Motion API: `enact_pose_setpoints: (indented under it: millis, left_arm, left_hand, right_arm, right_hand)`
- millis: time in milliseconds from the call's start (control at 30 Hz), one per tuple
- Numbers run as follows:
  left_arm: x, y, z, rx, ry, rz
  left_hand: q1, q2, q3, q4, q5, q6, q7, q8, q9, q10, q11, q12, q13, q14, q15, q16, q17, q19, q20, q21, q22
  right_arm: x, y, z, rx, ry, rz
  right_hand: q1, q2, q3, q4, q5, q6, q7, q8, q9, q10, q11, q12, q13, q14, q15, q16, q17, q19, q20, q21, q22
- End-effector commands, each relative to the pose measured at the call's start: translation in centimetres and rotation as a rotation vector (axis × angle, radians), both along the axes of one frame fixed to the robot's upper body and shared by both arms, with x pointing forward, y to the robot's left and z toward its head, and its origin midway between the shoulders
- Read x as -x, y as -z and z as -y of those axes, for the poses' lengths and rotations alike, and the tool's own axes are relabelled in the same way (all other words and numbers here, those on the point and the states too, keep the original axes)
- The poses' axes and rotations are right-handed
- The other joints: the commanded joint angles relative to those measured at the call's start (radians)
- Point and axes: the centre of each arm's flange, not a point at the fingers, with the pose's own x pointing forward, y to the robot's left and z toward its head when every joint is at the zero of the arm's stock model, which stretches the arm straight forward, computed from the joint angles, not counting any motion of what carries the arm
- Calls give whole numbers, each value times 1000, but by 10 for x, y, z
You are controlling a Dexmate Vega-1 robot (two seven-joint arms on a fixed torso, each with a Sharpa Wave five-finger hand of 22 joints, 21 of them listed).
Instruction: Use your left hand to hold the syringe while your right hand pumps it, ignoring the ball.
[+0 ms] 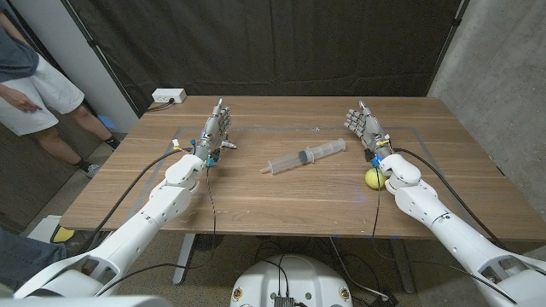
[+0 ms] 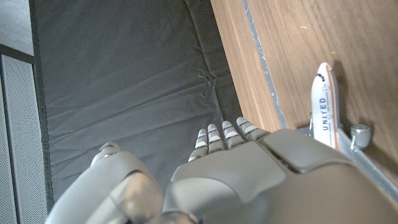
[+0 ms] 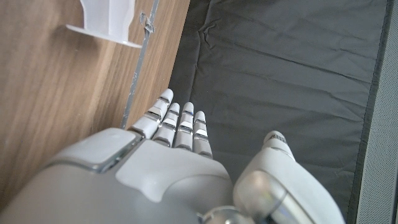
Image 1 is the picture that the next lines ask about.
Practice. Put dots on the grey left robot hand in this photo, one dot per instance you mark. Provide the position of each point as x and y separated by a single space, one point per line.
213 134

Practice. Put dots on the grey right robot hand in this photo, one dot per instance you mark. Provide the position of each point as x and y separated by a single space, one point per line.
371 128

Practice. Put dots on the clear plastic syringe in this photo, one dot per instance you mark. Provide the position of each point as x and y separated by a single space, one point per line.
298 158

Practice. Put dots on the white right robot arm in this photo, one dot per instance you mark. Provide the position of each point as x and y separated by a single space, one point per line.
426 204

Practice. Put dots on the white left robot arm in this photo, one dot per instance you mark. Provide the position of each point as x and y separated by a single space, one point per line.
162 204

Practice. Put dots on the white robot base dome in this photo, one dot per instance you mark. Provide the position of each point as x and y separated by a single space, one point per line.
298 277

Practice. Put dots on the yellow ball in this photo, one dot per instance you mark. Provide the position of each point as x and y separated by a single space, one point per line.
373 179

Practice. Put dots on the white toy airplane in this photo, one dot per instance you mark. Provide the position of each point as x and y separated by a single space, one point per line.
229 145

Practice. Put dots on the white power strip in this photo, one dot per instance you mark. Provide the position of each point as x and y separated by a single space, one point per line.
168 95

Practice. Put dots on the grey tape outline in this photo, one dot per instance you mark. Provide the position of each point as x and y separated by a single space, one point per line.
277 128

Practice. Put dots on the black round fan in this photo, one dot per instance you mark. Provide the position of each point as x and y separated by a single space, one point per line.
209 241

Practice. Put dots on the blue floor object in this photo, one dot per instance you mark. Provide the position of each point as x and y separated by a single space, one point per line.
106 122

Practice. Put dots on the black backdrop curtain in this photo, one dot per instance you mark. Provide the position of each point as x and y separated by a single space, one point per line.
273 42

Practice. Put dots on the black backdrop stand pole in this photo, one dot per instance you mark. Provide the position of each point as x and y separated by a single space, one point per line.
448 42
100 55

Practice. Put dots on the grey table leg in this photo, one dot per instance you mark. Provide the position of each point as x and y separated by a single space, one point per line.
184 260
403 268

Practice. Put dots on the black power adapter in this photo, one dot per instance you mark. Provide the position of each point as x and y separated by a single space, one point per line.
384 299

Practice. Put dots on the white and yellow floor board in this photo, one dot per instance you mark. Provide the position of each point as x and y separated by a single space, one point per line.
64 234

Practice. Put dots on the black module on base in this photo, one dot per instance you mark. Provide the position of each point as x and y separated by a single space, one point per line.
283 301

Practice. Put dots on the person in white shorts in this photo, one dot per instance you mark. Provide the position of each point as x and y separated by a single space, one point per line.
25 85

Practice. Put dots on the person in blue jeans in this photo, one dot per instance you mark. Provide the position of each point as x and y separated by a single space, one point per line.
25 256

